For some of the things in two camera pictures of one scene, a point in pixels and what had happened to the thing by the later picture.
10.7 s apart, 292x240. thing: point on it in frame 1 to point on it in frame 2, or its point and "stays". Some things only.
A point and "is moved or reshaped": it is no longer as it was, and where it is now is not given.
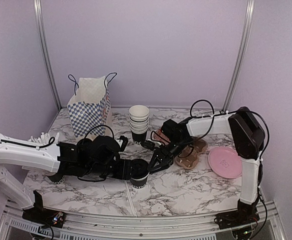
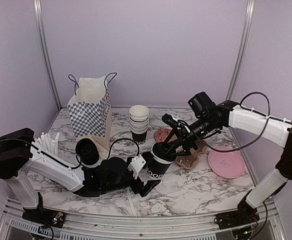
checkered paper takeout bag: (89, 106) stays
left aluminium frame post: (38, 8) stays
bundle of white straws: (44, 139) stays
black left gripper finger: (123, 169) to (147, 187)
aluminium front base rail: (13, 226) stays
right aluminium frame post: (238, 60) stays
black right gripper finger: (158, 164) to (181, 149)
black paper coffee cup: (139, 183) is moved or reshaped
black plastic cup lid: (139, 168) is moved or reshaped
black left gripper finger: (139, 167) to (148, 156)
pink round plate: (225, 161) stays
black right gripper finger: (157, 155) to (175, 130)
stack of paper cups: (139, 116) stays
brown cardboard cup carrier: (188, 156) stays
